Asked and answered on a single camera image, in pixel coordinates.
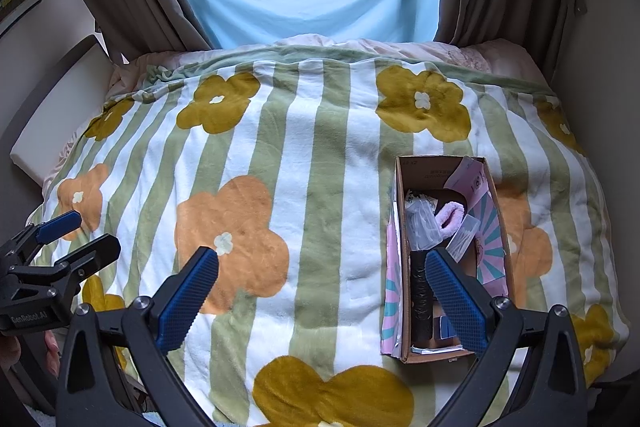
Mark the pink fluffy scrunchie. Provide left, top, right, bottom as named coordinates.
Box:
left=433, top=202, right=469, bottom=241

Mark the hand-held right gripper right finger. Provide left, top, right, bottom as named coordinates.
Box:
left=424, top=248, right=587, bottom=427

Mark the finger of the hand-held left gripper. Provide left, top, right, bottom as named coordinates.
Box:
left=0, top=209, right=84, bottom=269
left=7, top=234, right=123, bottom=294

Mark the striped floral blanket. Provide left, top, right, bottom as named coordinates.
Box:
left=42, top=44, right=628, bottom=427

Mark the black garbage bag roll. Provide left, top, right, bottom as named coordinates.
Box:
left=409, top=249, right=436, bottom=344

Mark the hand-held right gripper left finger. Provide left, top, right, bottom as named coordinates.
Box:
left=56, top=246, right=221, bottom=427

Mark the white padded headboard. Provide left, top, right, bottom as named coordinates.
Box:
left=10, top=34, right=115, bottom=186

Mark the pink printed cardboard box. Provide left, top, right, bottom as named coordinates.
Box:
left=380, top=155, right=516, bottom=364

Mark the person's left hand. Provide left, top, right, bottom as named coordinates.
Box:
left=0, top=329, right=64, bottom=377

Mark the clear plastic case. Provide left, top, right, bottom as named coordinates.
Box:
left=405, top=202, right=444, bottom=251

